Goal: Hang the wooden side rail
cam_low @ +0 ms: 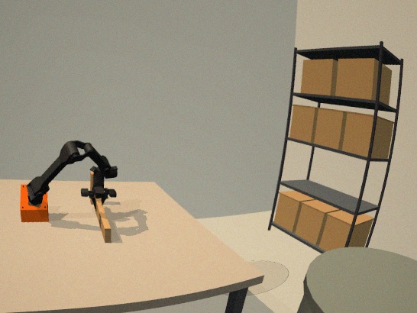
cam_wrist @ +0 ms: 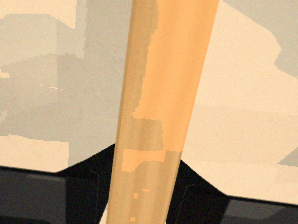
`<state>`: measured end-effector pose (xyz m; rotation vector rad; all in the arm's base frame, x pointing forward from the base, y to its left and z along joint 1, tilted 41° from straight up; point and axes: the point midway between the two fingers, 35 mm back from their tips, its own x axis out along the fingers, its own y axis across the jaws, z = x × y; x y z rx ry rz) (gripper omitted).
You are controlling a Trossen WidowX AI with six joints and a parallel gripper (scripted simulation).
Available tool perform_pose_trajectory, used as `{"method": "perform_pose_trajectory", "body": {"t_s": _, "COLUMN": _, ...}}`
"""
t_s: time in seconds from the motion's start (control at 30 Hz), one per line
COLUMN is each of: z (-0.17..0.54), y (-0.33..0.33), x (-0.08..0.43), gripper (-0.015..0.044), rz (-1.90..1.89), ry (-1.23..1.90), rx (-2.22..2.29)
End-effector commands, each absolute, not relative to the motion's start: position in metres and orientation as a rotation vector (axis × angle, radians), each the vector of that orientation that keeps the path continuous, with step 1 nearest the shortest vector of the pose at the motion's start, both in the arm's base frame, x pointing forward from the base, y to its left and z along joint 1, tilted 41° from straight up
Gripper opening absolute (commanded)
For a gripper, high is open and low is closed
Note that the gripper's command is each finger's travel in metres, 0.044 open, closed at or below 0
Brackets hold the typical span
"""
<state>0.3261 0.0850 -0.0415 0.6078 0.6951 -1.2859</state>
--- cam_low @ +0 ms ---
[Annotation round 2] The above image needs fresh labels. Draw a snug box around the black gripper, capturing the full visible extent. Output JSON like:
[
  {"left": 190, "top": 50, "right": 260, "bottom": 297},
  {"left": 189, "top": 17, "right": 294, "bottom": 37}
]
[{"left": 81, "top": 180, "right": 117, "bottom": 208}]

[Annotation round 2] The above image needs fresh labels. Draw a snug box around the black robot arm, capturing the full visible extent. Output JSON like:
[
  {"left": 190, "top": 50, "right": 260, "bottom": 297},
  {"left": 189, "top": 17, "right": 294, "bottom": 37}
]
[{"left": 26, "top": 140, "right": 118, "bottom": 208}]

